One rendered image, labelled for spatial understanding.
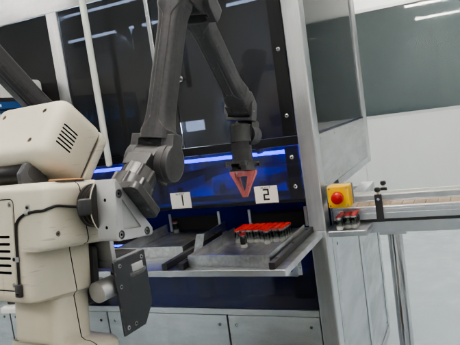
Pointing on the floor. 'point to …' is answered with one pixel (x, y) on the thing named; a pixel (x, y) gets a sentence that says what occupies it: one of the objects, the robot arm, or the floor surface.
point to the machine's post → (312, 168)
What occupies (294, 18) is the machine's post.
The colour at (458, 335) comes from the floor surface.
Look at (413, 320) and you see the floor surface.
